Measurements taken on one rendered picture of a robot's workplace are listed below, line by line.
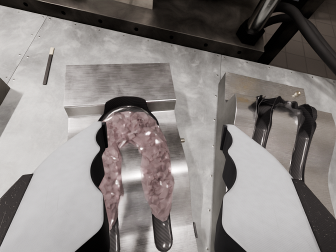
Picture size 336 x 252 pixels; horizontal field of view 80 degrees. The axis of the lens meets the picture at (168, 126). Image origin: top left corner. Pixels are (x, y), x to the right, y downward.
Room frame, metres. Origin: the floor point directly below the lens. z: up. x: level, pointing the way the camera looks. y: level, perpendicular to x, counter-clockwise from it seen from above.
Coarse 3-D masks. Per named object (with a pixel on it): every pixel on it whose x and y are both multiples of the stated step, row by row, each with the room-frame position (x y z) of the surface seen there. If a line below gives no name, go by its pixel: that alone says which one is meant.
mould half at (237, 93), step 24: (240, 96) 0.33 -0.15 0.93; (288, 96) 0.45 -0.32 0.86; (240, 120) 0.27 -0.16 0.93; (288, 120) 0.31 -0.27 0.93; (216, 144) 0.24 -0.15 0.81; (288, 144) 0.26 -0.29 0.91; (312, 144) 0.28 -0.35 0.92; (216, 168) 0.17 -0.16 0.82; (288, 168) 0.21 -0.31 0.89; (312, 168) 0.23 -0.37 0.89; (216, 192) 0.11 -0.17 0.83; (216, 216) 0.05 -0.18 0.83
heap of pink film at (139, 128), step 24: (120, 120) 0.18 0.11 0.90; (144, 120) 0.20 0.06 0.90; (120, 144) 0.13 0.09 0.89; (144, 144) 0.14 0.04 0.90; (120, 168) 0.07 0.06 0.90; (144, 168) 0.09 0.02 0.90; (168, 168) 0.10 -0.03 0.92; (120, 192) 0.03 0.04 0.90; (144, 192) 0.05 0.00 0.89; (168, 192) 0.06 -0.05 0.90
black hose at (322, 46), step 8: (280, 8) 0.78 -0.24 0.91; (288, 8) 0.76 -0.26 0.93; (296, 8) 0.75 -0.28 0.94; (296, 16) 0.72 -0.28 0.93; (296, 24) 0.71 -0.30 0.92; (304, 24) 0.70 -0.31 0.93; (304, 32) 0.68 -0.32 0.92; (312, 32) 0.68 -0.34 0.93; (312, 40) 0.66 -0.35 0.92; (320, 40) 0.66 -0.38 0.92; (312, 48) 0.65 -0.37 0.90; (320, 48) 0.64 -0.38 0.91
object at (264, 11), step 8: (264, 0) 0.73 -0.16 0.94; (272, 0) 0.72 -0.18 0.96; (280, 0) 0.74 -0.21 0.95; (256, 8) 0.74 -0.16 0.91; (264, 8) 0.72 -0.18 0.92; (272, 8) 0.72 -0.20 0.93; (256, 16) 0.72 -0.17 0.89; (264, 16) 0.72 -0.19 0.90; (248, 24) 0.73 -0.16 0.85; (256, 24) 0.72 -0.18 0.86; (264, 24) 0.74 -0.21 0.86; (240, 32) 0.73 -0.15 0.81; (248, 32) 0.71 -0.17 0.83; (256, 32) 0.72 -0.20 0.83; (240, 40) 0.71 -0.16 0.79; (248, 40) 0.70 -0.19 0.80; (256, 40) 0.71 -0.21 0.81
